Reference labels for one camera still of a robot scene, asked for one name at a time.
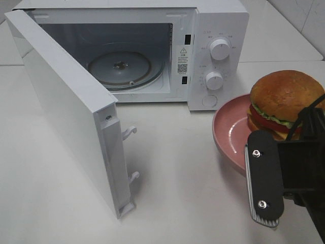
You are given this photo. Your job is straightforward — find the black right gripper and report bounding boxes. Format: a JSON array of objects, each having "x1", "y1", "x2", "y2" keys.
[{"x1": 278, "y1": 107, "x2": 324, "y2": 239}]

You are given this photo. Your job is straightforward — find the burger with lettuce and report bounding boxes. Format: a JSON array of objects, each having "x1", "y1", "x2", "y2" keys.
[{"x1": 247, "y1": 70, "x2": 324, "y2": 141}]

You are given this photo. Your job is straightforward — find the pink round plate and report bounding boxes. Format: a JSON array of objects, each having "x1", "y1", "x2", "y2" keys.
[{"x1": 212, "y1": 94, "x2": 251, "y2": 176}]

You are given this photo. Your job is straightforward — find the white microwave door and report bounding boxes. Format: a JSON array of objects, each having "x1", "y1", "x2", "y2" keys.
[{"x1": 5, "y1": 10, "x2": 139, "y2": 218}]

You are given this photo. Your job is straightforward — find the round white door button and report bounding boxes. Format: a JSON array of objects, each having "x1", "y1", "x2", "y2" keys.
[{"x1": 202, "y1": 95, "x2": 217, "y2": 107}]

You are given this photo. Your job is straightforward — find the white lower timer knob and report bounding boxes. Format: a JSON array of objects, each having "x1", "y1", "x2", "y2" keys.
[{"x1": 206, "y1": 71, "x2": 223, "y2": 90}]

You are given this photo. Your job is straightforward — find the white upper power knob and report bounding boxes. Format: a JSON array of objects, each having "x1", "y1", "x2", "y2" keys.
[{"x1": 209, "y1": 37, "x2": 231, "y2": 60}]

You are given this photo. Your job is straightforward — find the white microwave oven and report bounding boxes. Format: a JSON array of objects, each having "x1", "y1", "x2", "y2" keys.
[{"x1": 12, "y1": 1, "x2": 249, "y2": 110}]

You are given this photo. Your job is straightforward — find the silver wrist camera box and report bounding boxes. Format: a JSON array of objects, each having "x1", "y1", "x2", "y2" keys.
[{"x1": 244, "y1": 130, "x2": 284, "y2": 229}]

